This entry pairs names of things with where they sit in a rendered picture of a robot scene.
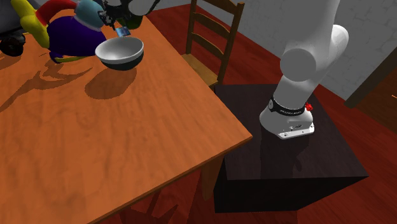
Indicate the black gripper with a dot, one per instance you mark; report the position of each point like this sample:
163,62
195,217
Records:
117,6

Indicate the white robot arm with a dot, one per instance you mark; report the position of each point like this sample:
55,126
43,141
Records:
305,46

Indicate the small blue box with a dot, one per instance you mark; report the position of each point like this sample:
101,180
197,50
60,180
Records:
123,31

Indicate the dark green round object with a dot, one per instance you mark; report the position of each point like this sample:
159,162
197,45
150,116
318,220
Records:
135,21

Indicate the white bowl with black outside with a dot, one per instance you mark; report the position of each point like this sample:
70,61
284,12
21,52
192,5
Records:
119,51

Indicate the purple yellow red plush toy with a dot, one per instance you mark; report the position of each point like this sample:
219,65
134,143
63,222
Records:
73,38

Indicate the grey and black object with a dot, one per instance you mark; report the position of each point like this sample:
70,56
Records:
11,43

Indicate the brown wooden chair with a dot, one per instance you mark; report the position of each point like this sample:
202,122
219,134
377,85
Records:
198,66

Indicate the brown wooden table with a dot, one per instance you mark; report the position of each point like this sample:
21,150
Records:
124,139

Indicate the dark robot stand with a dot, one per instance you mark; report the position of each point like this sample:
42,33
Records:
279,161

